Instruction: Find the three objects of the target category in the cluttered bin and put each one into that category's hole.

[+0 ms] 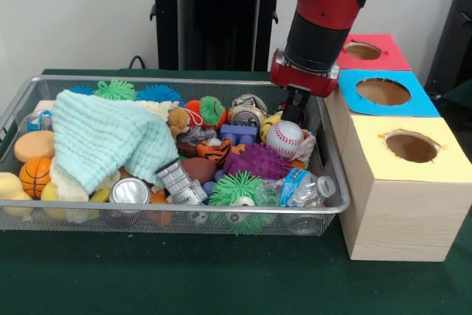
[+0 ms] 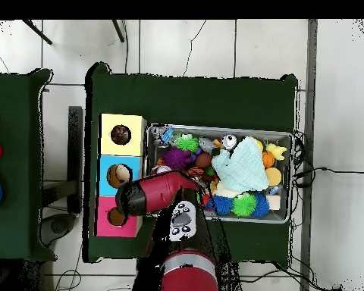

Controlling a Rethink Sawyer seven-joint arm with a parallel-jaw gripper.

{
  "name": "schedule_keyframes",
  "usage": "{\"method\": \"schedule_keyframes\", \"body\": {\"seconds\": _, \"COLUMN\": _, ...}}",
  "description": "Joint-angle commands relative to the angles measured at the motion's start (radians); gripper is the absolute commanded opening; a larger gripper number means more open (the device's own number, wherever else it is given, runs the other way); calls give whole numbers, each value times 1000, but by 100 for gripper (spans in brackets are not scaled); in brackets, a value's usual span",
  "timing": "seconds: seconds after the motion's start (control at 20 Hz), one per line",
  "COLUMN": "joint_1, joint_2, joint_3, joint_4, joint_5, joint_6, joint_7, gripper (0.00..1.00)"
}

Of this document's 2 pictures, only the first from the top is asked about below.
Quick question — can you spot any clear shallow bin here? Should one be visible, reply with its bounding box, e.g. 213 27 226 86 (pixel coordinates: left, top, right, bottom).
0 74 353 237

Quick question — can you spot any large blue spiky ball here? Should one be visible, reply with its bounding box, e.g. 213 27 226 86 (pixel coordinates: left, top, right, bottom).
136 83 183 103

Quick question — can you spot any pale orange round sponge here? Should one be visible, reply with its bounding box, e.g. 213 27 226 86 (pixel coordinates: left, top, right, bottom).
13 131 56 165

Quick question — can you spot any crushed plastic water bottle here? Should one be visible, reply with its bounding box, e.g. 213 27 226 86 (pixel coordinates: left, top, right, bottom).
280 167 337 209

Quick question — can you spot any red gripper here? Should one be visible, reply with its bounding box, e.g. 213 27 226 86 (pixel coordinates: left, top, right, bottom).
269 49 341 125

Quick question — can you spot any black cable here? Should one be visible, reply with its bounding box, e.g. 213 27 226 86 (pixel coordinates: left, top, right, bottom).
128 55 148 71

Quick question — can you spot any dark green table cloth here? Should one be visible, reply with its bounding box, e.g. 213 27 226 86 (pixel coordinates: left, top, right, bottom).
0 68 472 315

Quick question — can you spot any white baseball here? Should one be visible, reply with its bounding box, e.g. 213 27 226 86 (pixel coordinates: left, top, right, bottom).
265 120 305 160

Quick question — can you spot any mint green knitted cloth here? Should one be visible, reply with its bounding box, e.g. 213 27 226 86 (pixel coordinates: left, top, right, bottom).
52 90 180 195

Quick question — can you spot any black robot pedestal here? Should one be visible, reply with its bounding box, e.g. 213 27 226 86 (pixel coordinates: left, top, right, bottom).
142 0 280 72

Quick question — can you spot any small orange basketball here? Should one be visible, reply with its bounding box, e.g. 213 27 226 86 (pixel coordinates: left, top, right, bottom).
19 157 53 199

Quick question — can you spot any green spiky ball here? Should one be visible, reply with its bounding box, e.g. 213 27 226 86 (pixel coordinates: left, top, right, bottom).
209 172 265 236

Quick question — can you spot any purple spiky ball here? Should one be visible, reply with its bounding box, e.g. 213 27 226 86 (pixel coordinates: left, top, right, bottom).
223 143 294 181

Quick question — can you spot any green fuzzy monster toy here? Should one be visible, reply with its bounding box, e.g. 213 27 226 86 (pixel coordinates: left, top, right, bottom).
94 79 138 102

